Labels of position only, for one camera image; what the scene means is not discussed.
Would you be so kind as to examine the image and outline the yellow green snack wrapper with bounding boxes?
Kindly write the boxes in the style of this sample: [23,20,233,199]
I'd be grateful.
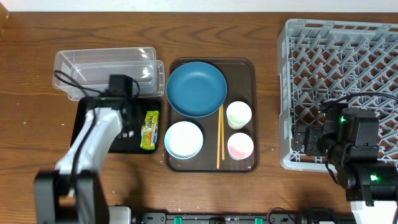
[140,110,159,151]

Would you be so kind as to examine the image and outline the white cup pink inside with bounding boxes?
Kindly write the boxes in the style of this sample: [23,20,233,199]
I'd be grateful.
[227,133,254,161]

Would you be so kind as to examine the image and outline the light blue rice bowl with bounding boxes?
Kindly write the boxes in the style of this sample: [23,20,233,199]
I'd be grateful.
[164,121,204,159]

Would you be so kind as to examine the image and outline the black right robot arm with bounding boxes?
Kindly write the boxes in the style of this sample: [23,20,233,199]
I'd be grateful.
[292,101,397,223]

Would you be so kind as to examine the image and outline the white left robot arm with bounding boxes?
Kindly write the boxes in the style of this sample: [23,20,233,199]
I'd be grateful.
[34,75,139,223]

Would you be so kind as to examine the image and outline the grey dishwasher rack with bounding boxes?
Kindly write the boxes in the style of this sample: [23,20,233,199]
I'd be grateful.
[277,19,397,172]

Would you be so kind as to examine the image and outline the black plastic tray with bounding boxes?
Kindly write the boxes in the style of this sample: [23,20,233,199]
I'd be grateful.
[70,98,162,154]

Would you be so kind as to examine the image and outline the clear plastic bin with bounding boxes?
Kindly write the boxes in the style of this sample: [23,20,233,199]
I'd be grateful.
[53,47,165,98]

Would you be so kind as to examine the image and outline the white cup green inside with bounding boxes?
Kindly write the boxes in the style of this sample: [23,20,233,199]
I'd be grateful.
[226,101,252,129]

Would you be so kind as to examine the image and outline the blue plate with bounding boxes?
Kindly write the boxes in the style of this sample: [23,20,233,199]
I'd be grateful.
[166,62,228,118]

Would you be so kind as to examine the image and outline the left wooden chopstick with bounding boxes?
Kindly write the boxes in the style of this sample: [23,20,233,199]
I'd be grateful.
[216,107,221,169]

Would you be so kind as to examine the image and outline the wooden chopstick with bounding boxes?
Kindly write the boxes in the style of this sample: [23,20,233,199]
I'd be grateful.
[216,107,221,169]
[220,105,225,161]

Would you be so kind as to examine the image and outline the right wooden chopstick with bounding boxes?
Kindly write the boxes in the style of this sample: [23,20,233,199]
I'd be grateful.
[220,105,225,161]

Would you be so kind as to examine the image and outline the dark brown serving tray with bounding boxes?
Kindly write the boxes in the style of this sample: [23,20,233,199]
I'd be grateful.
[165,58,260,173]

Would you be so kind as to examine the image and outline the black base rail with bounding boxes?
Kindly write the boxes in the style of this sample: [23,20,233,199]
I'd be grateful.
[108,203,355,224]

